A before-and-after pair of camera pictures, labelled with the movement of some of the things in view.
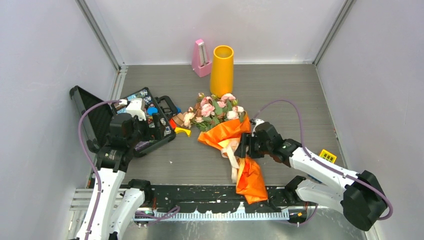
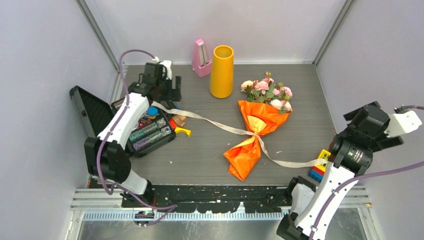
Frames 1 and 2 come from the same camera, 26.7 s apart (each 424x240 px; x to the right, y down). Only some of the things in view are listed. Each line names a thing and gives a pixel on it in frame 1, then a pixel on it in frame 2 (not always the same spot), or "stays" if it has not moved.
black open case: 96,117 stays
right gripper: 245,138 -> 390,142
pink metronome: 201,64 stays
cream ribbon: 228,152 -> 210,121
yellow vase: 222,73 stays
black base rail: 215,199 stays
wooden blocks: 179,119 stays
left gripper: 157,126 -> 174,94
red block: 173,124 stays
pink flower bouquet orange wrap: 223,123 -> 267,104
